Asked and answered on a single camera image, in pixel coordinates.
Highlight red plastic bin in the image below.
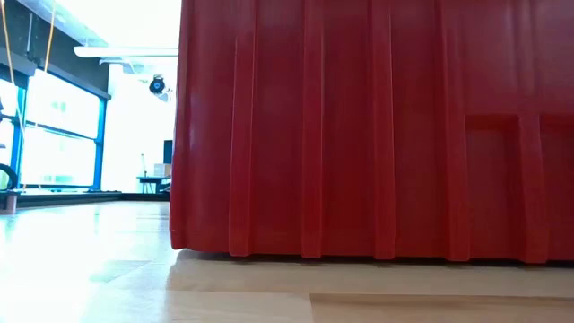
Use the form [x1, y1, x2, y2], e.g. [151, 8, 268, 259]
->
[169, 0, 574, 265]

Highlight dark distant desk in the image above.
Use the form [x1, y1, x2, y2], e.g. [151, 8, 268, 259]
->
[136, 175, 172, 195]

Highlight black round ceiling device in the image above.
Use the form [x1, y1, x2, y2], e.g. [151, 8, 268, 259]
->
[148, 74, 166, 95]

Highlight white ceiling light bar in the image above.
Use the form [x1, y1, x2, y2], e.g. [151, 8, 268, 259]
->
[73, 44, 180, 67]

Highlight small brown block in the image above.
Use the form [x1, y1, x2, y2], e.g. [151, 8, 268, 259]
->
[3, 188, 22, 215]

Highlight metal window frame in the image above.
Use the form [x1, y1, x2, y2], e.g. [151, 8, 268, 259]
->
[0, 53, 112, 192]

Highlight black aluminium table frame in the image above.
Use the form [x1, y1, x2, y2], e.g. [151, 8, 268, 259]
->
[0, 190, 171, 210]

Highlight yellow hanging cord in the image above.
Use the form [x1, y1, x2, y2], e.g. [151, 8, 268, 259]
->
[43, 0, 58, 62]
[0, 0, 26, 135]

